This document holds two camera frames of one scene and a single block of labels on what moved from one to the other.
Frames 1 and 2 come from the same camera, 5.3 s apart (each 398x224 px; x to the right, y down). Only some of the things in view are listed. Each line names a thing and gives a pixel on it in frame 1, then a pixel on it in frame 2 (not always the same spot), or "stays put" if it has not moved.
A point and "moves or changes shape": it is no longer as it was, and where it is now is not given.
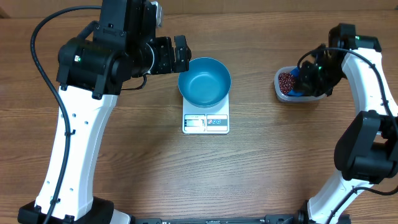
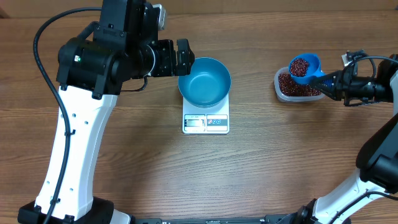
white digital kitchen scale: (212, 120) stays put
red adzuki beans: (286, 82) stays put
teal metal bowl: (206, 84) stays put
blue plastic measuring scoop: (295, 73) moves or changes shape
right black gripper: (305, 83) → (342, 84)
